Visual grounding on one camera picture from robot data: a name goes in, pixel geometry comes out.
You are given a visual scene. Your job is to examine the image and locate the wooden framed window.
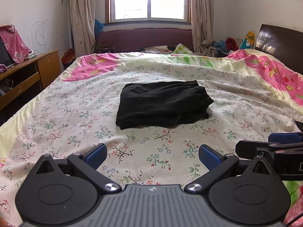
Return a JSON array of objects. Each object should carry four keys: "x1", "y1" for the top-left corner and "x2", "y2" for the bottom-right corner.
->
[{"x1": 105, "y1": 0, "x2": 192, "y2": 24}]

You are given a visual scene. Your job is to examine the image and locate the green checkered cloth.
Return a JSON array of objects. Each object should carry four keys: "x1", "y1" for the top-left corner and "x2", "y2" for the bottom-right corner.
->
[{"x1": 172, "y1": 43, "x2": 193, "y2": 55}]

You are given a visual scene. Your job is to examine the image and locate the red patterned cloth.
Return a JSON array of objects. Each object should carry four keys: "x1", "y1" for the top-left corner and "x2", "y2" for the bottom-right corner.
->
[{"x1": 61, "y1": 48, "x2": 77, "y2": 64}]

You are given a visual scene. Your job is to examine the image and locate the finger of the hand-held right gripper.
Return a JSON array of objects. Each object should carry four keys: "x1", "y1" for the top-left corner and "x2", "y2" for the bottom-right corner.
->
[
  {"x1": 267, "y1": 120, "x2": 303, "y2": 145},
  {"x1": 235, "y1": 140, "x2": 284, "y2": 158}
]

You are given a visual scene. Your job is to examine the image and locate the wooden desk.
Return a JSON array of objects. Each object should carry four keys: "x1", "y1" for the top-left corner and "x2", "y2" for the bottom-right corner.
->
[{"x1": 0, "y1": 49, "x2": 61, "y2": 113}]

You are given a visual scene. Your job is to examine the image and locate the black television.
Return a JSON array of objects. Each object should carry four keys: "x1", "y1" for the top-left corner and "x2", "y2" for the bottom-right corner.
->
[{"x1": 0, "y1": 39, "x2": 17, "y2": 68}]

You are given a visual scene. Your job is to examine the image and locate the blue garment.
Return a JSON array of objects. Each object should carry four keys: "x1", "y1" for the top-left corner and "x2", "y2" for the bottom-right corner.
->
[{"x1": 212, "y1": 40, "x2": 226, "y2": 52}]

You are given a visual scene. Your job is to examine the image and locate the floral bed quilt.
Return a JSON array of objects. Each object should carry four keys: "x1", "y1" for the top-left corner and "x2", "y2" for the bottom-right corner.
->
[{"x1": 0, "y1": 48, "x2": 303, "y2": 227}]

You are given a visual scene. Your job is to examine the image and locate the dark wooden headboard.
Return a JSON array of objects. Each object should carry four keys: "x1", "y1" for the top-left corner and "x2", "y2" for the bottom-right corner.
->
[{"x1": 254, "y1": 24, "x2": 303, "y2": 75}]

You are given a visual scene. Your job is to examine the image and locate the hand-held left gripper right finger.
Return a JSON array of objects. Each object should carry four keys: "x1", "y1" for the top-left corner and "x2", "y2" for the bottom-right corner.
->
[{"x1": 184, "y1": 144, "x2": 278, "y2": 194}]

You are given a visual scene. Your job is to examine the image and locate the white laundry basket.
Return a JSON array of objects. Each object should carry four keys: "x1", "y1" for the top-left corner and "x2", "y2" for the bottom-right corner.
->
[{"x1": 201, "y1": 40, "x2": 218, "y2": 58}]

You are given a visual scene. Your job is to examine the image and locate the black cable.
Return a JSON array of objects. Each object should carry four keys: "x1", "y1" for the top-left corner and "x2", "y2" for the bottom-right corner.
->
[{"x1": 286, "y1": 214, "x2": 303, "y2": 227}]

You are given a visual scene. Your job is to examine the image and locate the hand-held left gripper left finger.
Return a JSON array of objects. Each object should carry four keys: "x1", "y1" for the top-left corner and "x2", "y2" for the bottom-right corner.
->
[{"x1": 31, "y1": 143, "x2": 122, "y2": 194}]

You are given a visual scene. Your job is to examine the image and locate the printed magazine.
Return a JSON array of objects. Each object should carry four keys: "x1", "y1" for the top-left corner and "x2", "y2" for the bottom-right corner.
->
[{"x1": 144, "y1": 46, "x2": 173, "y2": 54}]

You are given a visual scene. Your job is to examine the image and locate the red garment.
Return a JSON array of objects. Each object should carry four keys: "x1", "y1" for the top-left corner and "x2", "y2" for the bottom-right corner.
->
[{"x1": 225, "y1": 38, "x2": 240, "y2": 52}]

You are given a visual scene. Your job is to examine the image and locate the brown handbag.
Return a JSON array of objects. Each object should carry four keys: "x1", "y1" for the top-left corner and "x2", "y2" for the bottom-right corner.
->
[{"x1": 94, "y1": 40, "x2": 116, "y2": 54}]

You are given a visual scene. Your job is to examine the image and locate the black pants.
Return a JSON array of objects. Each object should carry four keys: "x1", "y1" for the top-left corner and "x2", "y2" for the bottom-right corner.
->
[{"x1": 116, "y1": 80, "x2": 215, "y2": 130}]

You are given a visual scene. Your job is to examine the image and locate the pink floral cloth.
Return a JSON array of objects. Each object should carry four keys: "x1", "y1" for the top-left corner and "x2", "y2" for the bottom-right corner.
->
[{"x1": 0, "y1": 24, "x2": 34, "y2": 64}]

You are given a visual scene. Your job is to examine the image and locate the grey crumpled cloth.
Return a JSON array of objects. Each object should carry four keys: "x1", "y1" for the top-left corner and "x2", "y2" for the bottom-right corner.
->
[{"x1": 0, "y1": 79, "x2": 13, "y2": 96}]

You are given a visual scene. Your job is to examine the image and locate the blue plastic bag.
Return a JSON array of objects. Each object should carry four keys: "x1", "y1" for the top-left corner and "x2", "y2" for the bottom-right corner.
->
[{"x1": 95, "y1": 19, "x2": 105, "y2": 40}]

